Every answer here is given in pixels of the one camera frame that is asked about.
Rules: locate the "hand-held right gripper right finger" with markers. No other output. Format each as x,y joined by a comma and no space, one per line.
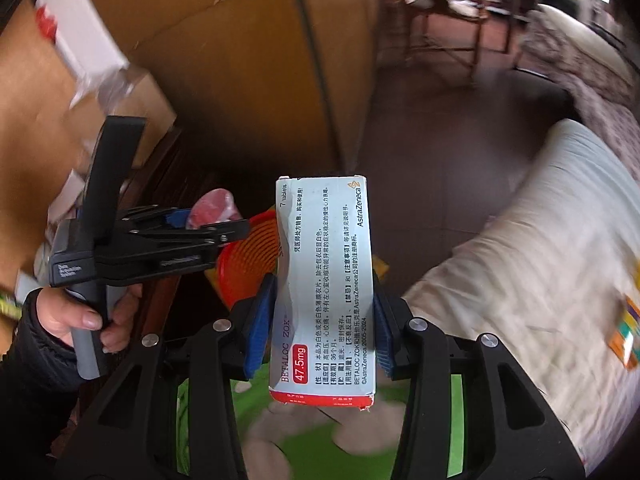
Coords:
383,332

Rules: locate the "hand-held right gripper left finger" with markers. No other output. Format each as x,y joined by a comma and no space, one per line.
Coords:
260,325

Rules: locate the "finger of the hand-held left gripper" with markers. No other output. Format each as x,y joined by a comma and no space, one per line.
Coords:
175,220
200,245

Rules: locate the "red plastic piece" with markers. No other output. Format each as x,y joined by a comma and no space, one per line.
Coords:
212,207

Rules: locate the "red plastic waste bin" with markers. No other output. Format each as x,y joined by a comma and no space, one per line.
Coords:
250,260

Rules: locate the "white medicine box red end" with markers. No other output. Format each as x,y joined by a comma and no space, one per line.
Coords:
320,285

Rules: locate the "person's left forearm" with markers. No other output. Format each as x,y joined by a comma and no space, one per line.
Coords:
35,375

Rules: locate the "person's left hand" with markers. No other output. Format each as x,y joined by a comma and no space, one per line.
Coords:
65,312

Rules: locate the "cardboard box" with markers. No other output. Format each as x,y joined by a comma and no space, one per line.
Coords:
30,125

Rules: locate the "printed flower quilt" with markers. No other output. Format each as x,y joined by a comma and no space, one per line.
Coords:
525,285

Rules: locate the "brown wooden cabinet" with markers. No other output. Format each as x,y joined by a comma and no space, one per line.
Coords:
225,60

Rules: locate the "orange and green medicine box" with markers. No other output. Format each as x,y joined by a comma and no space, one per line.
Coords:
627,332

